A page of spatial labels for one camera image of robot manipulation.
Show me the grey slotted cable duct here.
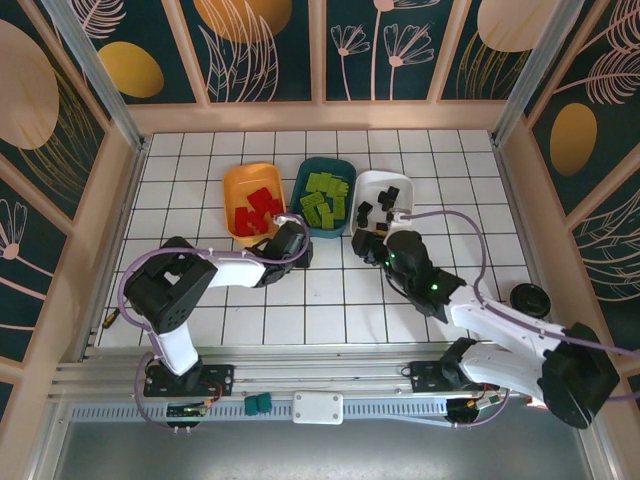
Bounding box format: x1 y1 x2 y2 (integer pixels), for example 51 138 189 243
68 402 451 425

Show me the aluminium mounting rail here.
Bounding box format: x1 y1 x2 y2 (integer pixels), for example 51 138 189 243
49 344 589 401

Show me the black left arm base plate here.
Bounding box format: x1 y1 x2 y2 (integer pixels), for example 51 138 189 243
143 363 235 398

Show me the white plastic box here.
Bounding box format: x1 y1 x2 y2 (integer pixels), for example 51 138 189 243
291 390 345 426

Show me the aluminium frame post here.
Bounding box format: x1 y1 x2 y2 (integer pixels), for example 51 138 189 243
38 0 147 152
491 0 570 147

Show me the teal plastic container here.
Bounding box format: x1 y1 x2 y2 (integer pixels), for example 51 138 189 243
289 156 357 243

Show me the white plastic container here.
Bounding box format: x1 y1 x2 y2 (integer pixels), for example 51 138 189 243
350 169 416 236

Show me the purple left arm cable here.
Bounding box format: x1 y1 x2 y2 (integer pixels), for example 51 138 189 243
121 214 310 434

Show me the orange plastic container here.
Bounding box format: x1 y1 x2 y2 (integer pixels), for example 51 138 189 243
221 161 288 247

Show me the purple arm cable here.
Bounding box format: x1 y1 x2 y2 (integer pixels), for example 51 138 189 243
399 209 640 430
121 214 310 434

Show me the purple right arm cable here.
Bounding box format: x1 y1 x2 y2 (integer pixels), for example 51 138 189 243
399 209 640 430

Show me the aluminium side rail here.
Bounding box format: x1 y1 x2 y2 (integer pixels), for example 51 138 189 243
79 139 149 362
492 134 569 354

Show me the black circuit board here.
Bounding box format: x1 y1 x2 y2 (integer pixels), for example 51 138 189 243
166 398 210 420
446 397 503 427

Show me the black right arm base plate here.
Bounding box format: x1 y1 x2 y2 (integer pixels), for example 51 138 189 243
408 359 500 395

